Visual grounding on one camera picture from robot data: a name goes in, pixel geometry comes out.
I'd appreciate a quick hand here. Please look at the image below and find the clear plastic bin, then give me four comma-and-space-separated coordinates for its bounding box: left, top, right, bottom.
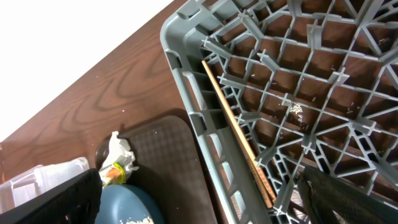
1, 157, 90, 213

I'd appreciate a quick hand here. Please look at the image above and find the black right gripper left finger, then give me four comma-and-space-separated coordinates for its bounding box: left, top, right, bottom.
1, 168, 103, 224

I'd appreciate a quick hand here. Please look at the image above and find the grey dishwasher rack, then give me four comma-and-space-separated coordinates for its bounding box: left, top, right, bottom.
160, 0, 397, 223

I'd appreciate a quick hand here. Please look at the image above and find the wooden chopstick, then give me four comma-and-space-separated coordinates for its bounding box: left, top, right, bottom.
248, 157, 276, 208
201, 60, 274, 208

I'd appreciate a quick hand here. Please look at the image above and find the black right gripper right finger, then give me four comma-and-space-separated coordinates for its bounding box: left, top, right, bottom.
297, 166, 397, 223

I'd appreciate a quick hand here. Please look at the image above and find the white tissue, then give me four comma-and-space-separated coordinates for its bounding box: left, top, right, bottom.
99, 131, 139, 180

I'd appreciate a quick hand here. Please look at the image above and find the yellow green snack wrapper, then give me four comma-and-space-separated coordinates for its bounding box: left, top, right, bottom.
99, 162, 126, 188

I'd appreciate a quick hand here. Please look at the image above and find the dark brown serving tray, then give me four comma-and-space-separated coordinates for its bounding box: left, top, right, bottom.
95, 115, 218, 224

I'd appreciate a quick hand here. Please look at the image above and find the dark blue plate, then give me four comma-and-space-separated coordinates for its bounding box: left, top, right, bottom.
95, 184, 165, 224

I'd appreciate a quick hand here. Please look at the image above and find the pile of white rice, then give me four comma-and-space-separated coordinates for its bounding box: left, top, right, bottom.
119, 217, 154, 224

